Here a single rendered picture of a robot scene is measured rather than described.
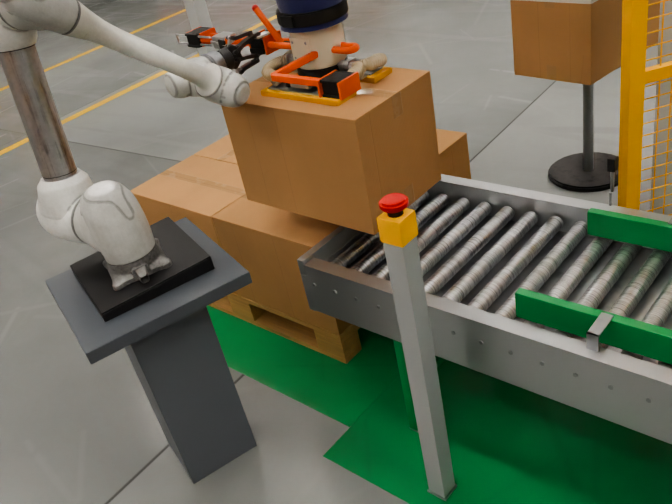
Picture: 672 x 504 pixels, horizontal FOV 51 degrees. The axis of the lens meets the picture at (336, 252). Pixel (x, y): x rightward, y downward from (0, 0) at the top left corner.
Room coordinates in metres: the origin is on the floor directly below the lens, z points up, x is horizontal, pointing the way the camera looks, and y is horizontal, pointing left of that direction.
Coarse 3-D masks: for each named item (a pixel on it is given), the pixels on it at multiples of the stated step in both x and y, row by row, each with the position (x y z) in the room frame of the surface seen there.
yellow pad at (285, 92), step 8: (264, 88) 2.31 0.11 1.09; (272, 88) 2.28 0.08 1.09; (280, 88) 2.26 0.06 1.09; (288, 88) 2.24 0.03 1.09; (296, 88) 2.23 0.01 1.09; (312, 88) 2.20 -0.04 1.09; (272, 96) 2.26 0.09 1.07; (280, 96) 2.23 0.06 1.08; (288, 96) 2.21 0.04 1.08; (296, 96) 2.18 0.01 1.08; (304, 96) 2.16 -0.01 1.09; (312, 96) 2.14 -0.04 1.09; (352, 96) 2.11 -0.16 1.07; (328, 104) 2.08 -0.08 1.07; (336, 104) 2.06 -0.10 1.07
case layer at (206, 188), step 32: (192, 160) 3.19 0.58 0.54; (224, 160) 3.10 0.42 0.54; (448, 160) 2.69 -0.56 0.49; (160, 192) 2.91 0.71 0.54; (192, 192) 2.83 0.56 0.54; (224, 192) 2.76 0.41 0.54; (224, 224) 2.50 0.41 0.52; (256, 224) 2.41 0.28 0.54; (288, 224) 2.35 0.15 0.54; (320, 224) 2.29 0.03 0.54; (256, 256) 2.40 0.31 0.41; (288, 256) 2.25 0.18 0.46; (256, 288) 2.44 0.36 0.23; (288, 288) 2.29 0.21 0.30; (320, 320) 2.19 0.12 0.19
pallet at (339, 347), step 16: (224, 304) 2.69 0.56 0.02; (240, 304) 2.55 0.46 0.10; (256, 304) 2.47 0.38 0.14; (256, 320) 2.51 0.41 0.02; (272, 320) 2.49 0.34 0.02; (288, 320) 2.46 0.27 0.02; (288, 336) 2.35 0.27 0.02; (304, 336) 2.32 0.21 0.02; (320, 336) 2.20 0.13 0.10; (336, 336) 2.13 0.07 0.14; (352, 336) 2.16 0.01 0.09; (320, 352) 2.22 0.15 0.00; (336, 352) 2.15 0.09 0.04; (352, 352) 2.15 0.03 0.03
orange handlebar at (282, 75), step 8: (200, 40) 2.67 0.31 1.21; (208, 40) 2.63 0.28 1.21; (240, 40) 2.51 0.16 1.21; (288, 40) 2.39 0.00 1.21; (280, 48) 2.37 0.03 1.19; (288, 48) 2.34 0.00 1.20; (336, 48) 2.18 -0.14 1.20; (344, 48) 2.16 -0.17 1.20; (352, 48) 2.15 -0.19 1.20; (304, 56) 2.16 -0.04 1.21; (312, 56) 2.17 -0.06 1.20; (288, 64) 2.12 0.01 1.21; (296, 64) 2.12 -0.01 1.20; (304, 64) 2.15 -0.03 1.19; (272, 72) 2.07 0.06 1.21; (280, 72) 2.07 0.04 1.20; (288, 72) 2.10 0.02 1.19; (272, 80) 2.06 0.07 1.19; (280, 80) 2.03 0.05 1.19; (288, 80) 2.01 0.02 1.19; (296, 80) 1.98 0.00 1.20; (304, 80) 1.96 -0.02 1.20; (312, 80) 1.94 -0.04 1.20
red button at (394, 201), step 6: (384, 198) 1.46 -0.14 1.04; (390, 198) 1.45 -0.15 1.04; (396, 198) 1.44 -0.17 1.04; (402, 198) 1.44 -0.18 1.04; (384, 204) 1.43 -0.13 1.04; (390, 204) 1.42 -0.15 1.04; (396, 204) 1.42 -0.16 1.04; (402, 204) 1.42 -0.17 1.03; (384, 210) 1.42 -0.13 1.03; (390, 210) 1.41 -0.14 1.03; (396, 210) 1.41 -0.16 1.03; (402, 210) 1.42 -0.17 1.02; (390, 216) 1.43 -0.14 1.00; (396, 216) 1.43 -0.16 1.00
